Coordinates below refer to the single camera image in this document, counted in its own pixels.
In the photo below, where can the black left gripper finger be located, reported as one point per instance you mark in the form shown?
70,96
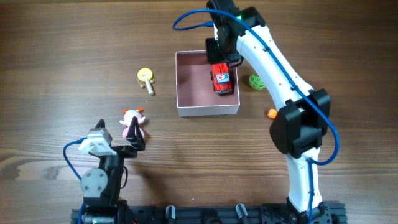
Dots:
134,135
100,124

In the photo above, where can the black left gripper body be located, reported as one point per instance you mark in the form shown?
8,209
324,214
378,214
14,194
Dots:
121,150

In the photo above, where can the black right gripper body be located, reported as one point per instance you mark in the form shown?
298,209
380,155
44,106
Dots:
225,59

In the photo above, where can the red toy fire truck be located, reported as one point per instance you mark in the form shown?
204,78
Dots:
221,79

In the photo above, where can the green ball red numbers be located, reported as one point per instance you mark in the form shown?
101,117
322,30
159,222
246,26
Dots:
255,82

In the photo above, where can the white duck plush toy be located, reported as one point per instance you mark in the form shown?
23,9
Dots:
272,113

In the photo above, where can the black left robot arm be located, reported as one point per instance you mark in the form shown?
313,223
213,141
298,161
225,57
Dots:
101,186

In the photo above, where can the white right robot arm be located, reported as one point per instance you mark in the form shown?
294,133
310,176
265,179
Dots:
302,113

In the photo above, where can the pink pig plush toy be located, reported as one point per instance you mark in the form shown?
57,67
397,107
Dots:
128,118

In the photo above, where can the white box pink inside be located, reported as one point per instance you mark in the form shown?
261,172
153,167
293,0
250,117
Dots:
195,95

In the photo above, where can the yellow wooden rattle drum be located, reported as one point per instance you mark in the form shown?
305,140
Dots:
145,77

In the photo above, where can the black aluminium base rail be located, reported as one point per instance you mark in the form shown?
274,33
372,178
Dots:
265,213

